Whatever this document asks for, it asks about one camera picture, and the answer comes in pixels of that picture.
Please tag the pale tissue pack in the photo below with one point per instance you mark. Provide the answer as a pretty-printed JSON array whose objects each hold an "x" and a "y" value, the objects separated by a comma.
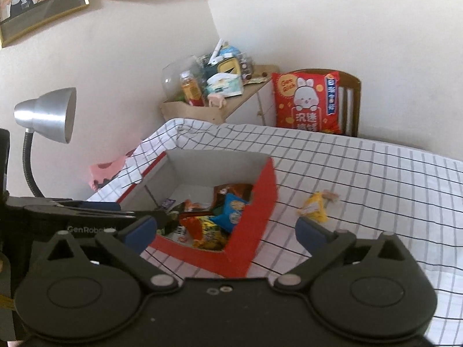
[{"x": 224, "y": 85}]

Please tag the red rabbit print pillow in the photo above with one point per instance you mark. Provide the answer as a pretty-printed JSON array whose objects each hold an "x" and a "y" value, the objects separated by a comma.
[{"x": 307, "y": 101}]

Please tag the brown chip packet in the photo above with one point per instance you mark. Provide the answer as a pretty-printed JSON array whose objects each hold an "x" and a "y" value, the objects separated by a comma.
[{"x": 237, "y": 189}]

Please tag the orange drink bottle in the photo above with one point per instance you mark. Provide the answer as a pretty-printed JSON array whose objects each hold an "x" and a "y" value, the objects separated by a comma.
[{"x": 191, "y": 90}]

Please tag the dark green yellow box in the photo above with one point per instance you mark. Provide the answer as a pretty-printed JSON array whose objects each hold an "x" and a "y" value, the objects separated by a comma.
[{"x": 228, "y": 68}]

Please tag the clear plastic container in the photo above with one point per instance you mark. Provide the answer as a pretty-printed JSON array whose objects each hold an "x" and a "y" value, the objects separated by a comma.
[{"x": 172, "y": 79}]

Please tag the pink toy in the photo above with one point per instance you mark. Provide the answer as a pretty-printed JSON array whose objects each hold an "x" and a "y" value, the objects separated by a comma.
[{"x": 216, "y": 100}]

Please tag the gold framed wall picture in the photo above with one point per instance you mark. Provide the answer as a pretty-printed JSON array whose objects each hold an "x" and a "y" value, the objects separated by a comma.
[{"x": 36, "y": 0}]

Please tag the pink cloth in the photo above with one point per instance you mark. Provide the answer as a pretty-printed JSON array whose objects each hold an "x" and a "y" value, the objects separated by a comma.
[{"x": 105, "y": 171}]

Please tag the red cardboard box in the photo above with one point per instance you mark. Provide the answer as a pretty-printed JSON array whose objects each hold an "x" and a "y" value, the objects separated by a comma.
[{"x": 249, "y": 238}]

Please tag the yellow triangular snack packet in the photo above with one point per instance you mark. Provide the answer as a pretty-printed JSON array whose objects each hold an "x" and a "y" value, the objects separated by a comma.
[{"x": 314, "y": 206}]

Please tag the red yellow chip packet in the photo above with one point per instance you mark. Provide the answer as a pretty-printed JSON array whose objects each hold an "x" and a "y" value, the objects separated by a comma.
[{"x": 206, "y": 233}]

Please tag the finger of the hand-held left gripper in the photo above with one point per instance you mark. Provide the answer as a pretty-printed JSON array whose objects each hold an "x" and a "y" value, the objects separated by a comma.
[
  {"x": 164, "y": 217},
  {"x": 101, "y": 205}
]

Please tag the silver gooseneck lamp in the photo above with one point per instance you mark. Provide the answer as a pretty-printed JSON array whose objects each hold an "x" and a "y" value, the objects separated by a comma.
[{"x": 50, "y": 112}]

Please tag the wooden chair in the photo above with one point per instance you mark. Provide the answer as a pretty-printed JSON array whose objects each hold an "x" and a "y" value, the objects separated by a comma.
[{"x": 352, "y": 94}]

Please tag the blue snack packet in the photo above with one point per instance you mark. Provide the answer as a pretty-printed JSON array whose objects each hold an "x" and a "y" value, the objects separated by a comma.
[{"x": 231, "y": 213}]

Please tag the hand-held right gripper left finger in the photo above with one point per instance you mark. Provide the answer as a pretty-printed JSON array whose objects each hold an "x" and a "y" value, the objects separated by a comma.
[{"x": 139, "y": 233}]

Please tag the purple candy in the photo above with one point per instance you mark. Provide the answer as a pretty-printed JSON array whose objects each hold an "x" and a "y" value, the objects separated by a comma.
[{"x": 168, "y": 202}]

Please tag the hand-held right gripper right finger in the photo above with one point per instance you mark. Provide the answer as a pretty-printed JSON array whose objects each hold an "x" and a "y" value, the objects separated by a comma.
[{"x": 309, "y": 233}]

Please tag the wooden side cabinet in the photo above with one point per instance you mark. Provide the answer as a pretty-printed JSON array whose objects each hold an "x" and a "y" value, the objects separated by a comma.
[{"x": 195, "y": 112}]

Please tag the white checked tablecloth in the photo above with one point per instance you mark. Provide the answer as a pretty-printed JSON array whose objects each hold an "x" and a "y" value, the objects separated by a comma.
[{"x": 361, "y": 173}]

